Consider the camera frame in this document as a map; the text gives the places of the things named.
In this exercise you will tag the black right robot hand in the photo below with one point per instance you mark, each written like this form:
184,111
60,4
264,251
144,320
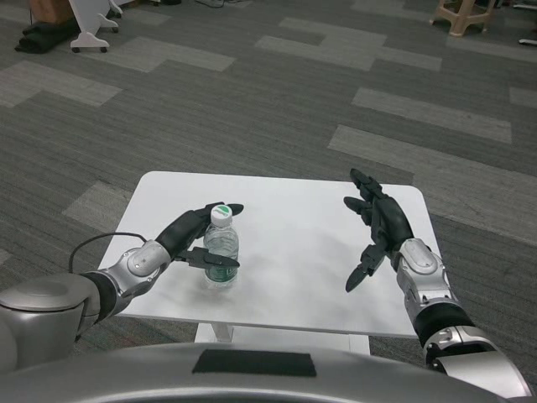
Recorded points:
390,218

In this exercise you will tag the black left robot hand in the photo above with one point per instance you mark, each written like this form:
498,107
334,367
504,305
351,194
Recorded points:
182,233

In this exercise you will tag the clear water bottle green label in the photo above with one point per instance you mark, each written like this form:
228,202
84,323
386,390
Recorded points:
220,277

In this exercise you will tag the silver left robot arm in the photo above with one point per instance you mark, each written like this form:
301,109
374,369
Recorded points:
138,262

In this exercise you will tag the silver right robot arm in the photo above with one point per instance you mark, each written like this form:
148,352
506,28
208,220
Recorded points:
423,268

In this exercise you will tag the white table base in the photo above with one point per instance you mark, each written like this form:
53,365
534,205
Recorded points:
293,338

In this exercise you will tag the silver robot chest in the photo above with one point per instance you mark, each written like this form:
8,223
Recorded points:
126,378

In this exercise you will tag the beige plastic stool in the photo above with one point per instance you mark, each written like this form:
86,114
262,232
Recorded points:
459,19

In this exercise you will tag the large white wheeled partition panel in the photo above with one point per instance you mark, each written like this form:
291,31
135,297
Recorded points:
90,40

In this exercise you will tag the black bag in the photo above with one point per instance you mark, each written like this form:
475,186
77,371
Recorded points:
42,38

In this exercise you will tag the brown cardboard box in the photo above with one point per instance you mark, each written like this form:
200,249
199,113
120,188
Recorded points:
48,8

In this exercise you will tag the white desk frame foot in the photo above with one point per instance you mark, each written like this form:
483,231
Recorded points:
528,41

